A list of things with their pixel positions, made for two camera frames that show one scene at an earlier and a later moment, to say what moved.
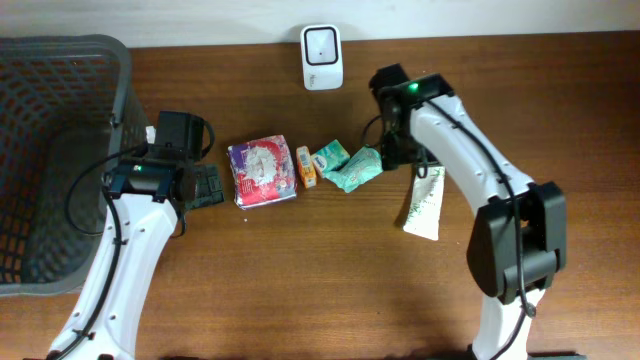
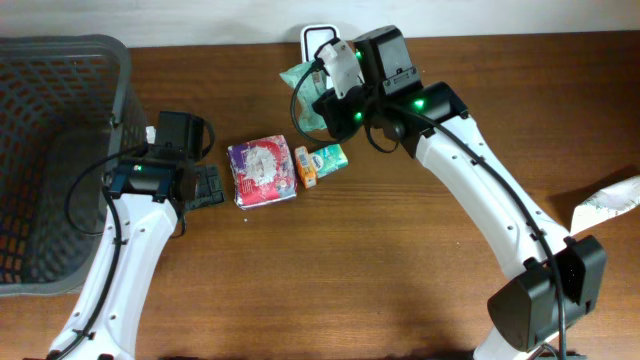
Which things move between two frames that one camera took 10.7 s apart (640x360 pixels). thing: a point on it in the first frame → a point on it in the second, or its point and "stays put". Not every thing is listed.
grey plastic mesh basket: [69, 104] stays put
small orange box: [306, 165] stays put
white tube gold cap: [424, 212] → [618, 197]
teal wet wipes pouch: [367, 164] → [311, 85]
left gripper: [209, 184] stays put
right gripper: [400, 155] → [331, 112]
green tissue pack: [330, 158] stays put
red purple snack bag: [262, 171] stays put
